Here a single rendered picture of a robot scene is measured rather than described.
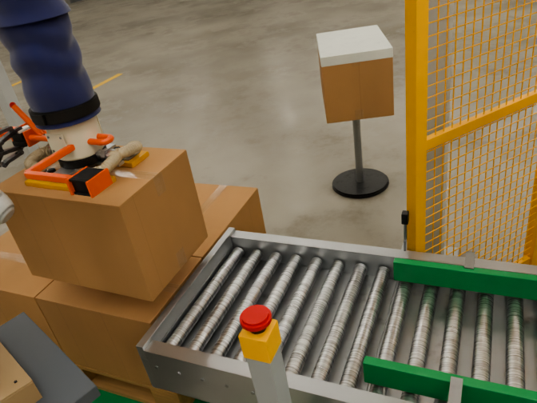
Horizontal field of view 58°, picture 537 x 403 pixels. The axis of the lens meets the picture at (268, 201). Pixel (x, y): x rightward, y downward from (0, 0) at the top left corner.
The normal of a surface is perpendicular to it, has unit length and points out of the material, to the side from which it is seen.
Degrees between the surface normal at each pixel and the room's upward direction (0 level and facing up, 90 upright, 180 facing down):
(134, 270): 90
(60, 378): 0
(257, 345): 90
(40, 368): 0
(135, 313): 0
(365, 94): 90
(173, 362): 90
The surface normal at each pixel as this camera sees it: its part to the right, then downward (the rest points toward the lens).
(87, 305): -0.15, -0.85
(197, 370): -0.38, 0.53
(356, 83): -0.04, 0.52
